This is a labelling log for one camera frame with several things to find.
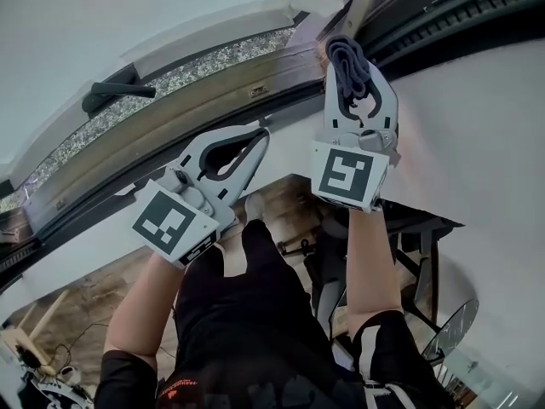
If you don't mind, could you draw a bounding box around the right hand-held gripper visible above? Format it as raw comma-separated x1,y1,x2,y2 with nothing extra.
309,63,401,216

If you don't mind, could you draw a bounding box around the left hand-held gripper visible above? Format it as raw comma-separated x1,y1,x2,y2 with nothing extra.
130,124,273,269

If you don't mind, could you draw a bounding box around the dark grey cloth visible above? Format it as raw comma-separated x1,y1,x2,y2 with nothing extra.
324,34,372,102

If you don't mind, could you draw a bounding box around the person's right forearm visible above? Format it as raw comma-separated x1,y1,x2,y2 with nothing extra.
345,209,404,337

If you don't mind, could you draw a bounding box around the person's left forearm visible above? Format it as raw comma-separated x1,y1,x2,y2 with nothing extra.
104,251,189,369

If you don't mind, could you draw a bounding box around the frosted glass window sash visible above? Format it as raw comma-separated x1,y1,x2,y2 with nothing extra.
0,0,299,187

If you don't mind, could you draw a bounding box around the person's right white shoe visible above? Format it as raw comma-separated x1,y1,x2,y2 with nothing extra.
244,191,268,223

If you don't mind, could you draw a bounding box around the dark metal floor fixture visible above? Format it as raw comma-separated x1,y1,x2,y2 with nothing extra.
276,237,317,258

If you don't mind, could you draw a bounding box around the black chair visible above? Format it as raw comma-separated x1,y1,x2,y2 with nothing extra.
376,197,466,336

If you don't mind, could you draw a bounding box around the person's black clothing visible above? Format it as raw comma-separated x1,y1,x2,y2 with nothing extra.
93,218,455,409

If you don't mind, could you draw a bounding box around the grey metal stand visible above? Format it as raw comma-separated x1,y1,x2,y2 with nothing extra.
309,279,348,344

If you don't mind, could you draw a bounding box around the light wooden stool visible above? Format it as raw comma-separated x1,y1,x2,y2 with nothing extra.
0,287,72,378

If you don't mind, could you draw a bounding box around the round glass table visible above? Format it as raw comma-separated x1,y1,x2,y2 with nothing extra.
420,297,481,366

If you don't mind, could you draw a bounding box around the small black gadget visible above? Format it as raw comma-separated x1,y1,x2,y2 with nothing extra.
14,343,39,368

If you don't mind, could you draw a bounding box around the white and black machine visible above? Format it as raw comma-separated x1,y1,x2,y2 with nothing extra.
16,364,95,409

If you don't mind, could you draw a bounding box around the black window handle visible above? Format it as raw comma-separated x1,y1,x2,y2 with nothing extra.
81,81,158,115

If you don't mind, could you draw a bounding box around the black floor cable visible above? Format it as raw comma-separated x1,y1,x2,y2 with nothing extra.
53,320,110,377

